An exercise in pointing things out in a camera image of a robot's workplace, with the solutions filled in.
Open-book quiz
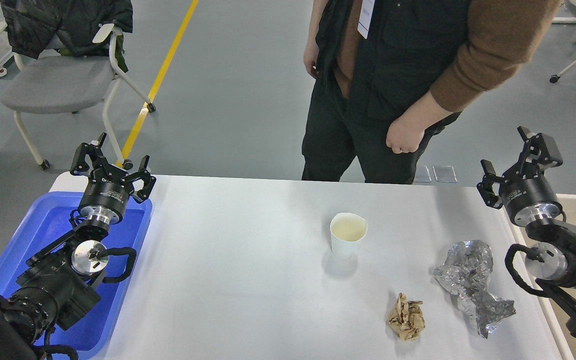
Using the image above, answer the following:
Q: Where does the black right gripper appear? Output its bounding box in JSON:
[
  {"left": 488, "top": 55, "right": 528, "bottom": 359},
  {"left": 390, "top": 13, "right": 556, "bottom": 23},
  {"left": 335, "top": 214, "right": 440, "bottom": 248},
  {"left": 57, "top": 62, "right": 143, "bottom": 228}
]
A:
[{"left": 477, "top": 126, "right": 563, "bottom": 227}]

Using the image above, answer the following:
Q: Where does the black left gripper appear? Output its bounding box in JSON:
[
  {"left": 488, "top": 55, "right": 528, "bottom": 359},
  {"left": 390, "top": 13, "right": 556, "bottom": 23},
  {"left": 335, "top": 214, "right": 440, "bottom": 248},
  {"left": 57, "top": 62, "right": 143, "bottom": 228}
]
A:
[{"left": 70, "top": 132, "right": 157, "bottom": 224}]

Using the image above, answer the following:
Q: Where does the white paper cup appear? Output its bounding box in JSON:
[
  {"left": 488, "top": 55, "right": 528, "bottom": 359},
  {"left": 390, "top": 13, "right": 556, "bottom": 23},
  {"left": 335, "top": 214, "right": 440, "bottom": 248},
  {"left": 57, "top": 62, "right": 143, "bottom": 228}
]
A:
[{"left": 329, "top": 212, "right": 368, "bottom": 260}]

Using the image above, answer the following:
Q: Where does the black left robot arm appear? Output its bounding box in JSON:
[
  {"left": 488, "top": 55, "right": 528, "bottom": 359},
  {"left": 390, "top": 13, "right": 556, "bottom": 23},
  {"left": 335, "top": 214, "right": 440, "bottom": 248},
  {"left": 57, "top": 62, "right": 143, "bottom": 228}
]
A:
[{"left": 0, "top": 133, "right": 156, "bottom": 360}]

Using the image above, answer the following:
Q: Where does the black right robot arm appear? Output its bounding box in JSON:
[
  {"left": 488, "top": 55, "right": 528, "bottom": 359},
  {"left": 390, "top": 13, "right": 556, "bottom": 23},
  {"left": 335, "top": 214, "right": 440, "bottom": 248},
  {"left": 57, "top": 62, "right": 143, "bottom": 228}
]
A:
[{"left": 477, "top": 126, "right": 576, "bottom": 338}]

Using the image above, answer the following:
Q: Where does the person left hand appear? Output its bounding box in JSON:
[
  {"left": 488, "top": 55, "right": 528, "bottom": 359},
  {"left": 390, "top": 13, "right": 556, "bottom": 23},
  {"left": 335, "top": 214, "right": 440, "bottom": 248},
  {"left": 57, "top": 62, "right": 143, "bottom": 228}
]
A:
[{"left": 385, "top": 105, "right": 441, "bottom": 154}]

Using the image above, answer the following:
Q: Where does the person right hand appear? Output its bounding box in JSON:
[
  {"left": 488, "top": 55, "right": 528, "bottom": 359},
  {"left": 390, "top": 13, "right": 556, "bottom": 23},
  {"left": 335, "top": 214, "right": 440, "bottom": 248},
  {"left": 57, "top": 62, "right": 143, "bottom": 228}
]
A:
[{"left": 302, "top": 41, "right": 319, "bottom": 79}]

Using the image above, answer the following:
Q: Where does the right metal floor plate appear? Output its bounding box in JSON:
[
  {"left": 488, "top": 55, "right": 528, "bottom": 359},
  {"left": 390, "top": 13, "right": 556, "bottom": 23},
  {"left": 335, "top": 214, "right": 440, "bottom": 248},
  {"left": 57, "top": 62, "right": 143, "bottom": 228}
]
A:
[{"left": 432, "top": 165, "right": 458, "bottom": 183}]

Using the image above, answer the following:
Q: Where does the metal floor plate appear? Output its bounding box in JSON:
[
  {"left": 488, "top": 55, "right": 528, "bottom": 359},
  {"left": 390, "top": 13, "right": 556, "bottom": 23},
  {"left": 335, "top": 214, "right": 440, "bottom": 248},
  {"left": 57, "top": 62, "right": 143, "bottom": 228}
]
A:
[
  {"left": 413, "top": 165, "right": 433, "bottom": 183},
  {"left": 432, "top": 165, "right": 458, "bottom": 183}
]

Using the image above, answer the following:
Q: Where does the blue plastic tray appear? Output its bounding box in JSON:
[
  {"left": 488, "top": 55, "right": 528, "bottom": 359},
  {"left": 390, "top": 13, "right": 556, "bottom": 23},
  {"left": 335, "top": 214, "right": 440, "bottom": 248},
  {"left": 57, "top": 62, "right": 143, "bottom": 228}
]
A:
[{"left": 0, "top": 191, "right": 153, "bottom": 354}]

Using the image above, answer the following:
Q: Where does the left metal floor plate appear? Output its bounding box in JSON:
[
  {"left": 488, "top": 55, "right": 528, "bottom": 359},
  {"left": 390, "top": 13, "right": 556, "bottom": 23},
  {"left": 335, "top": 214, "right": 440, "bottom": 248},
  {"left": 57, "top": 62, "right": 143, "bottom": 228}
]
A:
[{"left": 413, "top": 165, "right": 433, "bottom": 183}]

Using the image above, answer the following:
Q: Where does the grey white chair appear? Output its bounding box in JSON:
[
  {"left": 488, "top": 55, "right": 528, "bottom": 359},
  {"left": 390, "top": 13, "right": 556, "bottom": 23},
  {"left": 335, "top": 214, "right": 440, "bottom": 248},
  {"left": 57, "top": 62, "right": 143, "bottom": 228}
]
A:
[{"left": 1, "top": 23, "right": 156, "bottom": 170}]

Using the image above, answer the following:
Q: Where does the crumpled aluminium foil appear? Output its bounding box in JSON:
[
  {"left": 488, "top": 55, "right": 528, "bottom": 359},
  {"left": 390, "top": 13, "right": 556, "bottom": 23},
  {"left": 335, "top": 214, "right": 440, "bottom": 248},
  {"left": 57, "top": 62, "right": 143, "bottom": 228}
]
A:
[{"left": 432, "top": 239, "right": 516, "bottom": 338}]

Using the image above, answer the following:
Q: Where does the black jacket on chair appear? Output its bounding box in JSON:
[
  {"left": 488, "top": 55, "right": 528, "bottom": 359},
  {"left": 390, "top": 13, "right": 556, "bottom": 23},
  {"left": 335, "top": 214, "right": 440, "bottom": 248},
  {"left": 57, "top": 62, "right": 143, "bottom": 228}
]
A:
[{"left": 0, "top": 0, "right": 133, "bottom": 59}]

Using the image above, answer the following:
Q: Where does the person in black vest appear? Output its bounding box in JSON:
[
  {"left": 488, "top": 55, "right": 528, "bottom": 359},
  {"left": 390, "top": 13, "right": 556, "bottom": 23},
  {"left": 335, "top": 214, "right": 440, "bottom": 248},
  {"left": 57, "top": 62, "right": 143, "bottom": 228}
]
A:
[{"left": 301, "top": 0, "right": 562, "bottom": 185}]

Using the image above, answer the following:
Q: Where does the crumpled brown paper ball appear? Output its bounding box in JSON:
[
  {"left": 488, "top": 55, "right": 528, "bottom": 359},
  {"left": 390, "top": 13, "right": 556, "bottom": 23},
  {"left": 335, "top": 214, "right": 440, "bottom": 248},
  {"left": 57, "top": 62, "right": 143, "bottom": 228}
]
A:
[{"left": 387, "top": 292, "right": 426, "bottom": 342}]

